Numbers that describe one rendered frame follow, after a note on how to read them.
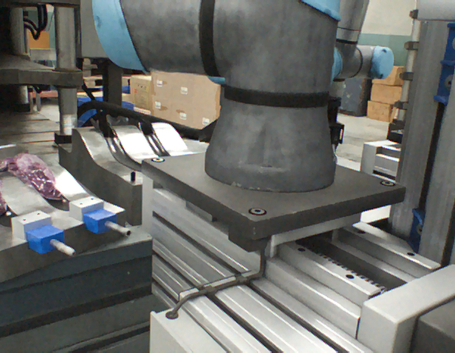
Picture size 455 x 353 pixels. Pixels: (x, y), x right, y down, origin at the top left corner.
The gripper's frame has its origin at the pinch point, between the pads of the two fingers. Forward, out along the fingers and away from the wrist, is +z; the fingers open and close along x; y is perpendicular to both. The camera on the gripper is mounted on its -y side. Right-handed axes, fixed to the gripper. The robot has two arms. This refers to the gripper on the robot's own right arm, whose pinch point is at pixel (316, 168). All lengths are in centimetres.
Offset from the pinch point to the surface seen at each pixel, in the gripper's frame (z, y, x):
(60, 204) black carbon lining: -1, 31, -62
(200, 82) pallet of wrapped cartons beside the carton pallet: 18, -385, 2
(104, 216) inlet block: -2, 42, -53
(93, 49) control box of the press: -26, -58, -66
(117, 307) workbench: 22, 32, -52
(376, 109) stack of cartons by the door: 70, -583, 301
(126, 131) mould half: -8, -2, -52
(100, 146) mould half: -6, 6, -58
